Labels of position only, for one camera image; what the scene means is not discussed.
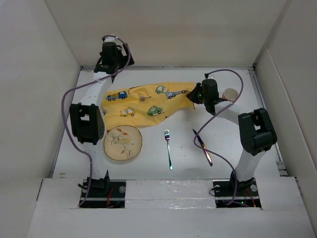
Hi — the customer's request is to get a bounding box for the iridescent metal fork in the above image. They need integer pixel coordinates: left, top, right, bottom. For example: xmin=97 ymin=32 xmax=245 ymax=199
xmin=164 ymin=129 xmax=173 ymax=170

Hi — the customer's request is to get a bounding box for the yellow vehicle print cloth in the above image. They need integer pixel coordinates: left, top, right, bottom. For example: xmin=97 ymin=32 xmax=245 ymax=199
xmin=102 ymin=82 xmax=196 ymax=131

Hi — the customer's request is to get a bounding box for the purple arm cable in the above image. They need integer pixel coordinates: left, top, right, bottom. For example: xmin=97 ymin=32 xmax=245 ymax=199
xmin=193 ymin=69 xmax=245 ymax=206
xmin=60 ymin=37 xmax=131 ymax=206

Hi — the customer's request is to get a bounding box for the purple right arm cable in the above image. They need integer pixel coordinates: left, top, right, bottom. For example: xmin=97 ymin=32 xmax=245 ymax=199
xmin=193 ymin=69 xmax=245 ymax=206

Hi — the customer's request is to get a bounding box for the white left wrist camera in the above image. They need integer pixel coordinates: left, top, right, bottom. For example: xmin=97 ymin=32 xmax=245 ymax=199
xmin=102 ymin=35 xmax=117 ymax=43

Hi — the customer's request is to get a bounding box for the pink cup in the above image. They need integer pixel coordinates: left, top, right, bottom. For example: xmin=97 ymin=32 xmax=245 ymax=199
xmin=221 ymin=88 xmax=239 ymax=102

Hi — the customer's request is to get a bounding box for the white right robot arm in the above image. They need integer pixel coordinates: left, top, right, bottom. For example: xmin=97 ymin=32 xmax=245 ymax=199
xmin=187 ymin=79 xmax=277 ymax=195

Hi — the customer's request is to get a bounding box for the iridescent metal knife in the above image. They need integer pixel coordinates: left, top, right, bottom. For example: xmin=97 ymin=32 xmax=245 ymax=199
xmin=193 ymin=129 xmax=213 ymax=167

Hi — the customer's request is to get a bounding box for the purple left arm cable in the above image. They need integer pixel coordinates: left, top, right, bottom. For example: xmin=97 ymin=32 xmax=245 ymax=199
xmin=60 ymin=37 xmax=131 ymax=206

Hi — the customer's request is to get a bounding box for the beige bird pattern plate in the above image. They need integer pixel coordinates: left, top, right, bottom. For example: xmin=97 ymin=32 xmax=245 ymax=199
xmin=104 ymin=125 xmax=143 ymax=162

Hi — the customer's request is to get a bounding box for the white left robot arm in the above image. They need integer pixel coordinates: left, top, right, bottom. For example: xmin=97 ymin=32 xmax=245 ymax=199
xmin=69 ymin=35 xmax=134 ymax=179

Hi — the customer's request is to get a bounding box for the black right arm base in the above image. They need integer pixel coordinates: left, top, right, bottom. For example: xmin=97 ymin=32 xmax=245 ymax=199
xmin=209 ymin=172 xmax=262 ymax=208

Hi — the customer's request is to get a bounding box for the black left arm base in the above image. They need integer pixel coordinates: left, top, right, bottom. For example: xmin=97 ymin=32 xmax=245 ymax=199
xmin=78 ymin=171 xmax=126 ymax=209

